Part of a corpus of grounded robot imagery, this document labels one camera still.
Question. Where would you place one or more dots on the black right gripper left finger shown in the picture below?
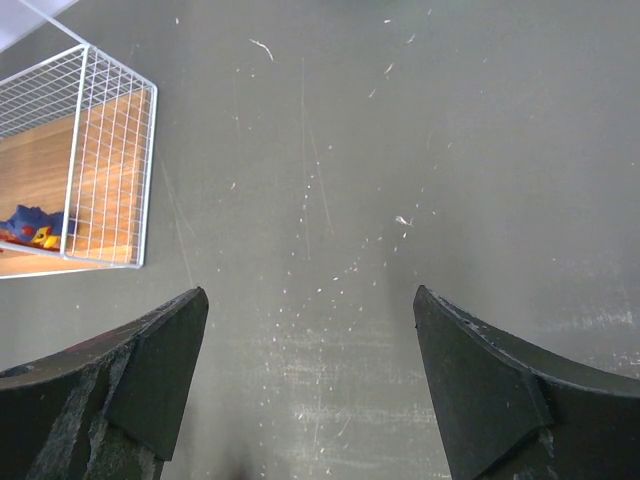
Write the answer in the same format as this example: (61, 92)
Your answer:
(109, 407)

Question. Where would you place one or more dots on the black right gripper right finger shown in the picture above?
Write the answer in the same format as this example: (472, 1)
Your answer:
(508, 409)

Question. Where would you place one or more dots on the blue caped toy figure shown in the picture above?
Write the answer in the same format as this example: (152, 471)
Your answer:
(31, 226)

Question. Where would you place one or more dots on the white wire wooden shelf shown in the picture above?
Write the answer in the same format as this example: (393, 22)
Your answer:
(77, 136)

